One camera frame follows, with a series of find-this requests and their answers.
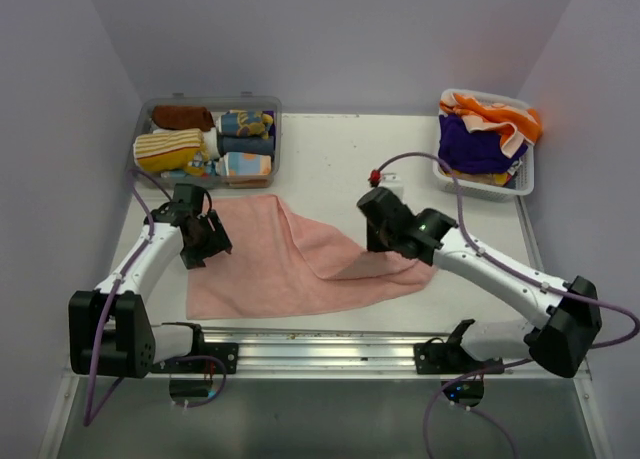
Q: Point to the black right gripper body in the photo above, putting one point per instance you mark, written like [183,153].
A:
[378,241]

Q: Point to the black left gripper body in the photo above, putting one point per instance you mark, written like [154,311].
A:
[211,239]

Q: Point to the pink terry towel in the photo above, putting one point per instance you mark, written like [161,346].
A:
[283,265]

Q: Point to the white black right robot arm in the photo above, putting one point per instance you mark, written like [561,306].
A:
[559,320]

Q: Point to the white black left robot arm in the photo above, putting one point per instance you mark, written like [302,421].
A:
[109,329]

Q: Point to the light blue orange rolled towel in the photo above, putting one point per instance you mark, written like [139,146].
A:
[244,164]

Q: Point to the white rolled towel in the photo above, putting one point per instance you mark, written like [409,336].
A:
[210,140]

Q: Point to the yellow striped rolled towel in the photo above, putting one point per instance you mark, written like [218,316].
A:
[183,150]

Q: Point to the dark blue rolled towel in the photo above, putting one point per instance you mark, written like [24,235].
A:
[250,145]

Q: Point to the clear plastic storage bin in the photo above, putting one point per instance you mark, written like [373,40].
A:
[217,106]

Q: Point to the purple towel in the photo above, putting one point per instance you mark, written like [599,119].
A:
[473,152]

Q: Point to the blue yellow patterned rolled towel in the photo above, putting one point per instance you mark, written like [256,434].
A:
[245,123]

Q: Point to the brown rolled towel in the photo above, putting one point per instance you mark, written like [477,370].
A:
[177,117]

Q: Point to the white plastic laundry basket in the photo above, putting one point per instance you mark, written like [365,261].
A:
[517,181]

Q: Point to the orange white towel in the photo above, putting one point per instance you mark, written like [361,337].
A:
[515,126]

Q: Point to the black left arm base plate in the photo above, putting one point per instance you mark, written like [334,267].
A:
[208,359]

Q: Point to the aluminium table edge rail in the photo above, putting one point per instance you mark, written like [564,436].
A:
[280,353]

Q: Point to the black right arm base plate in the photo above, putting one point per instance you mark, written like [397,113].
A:
[436,357]

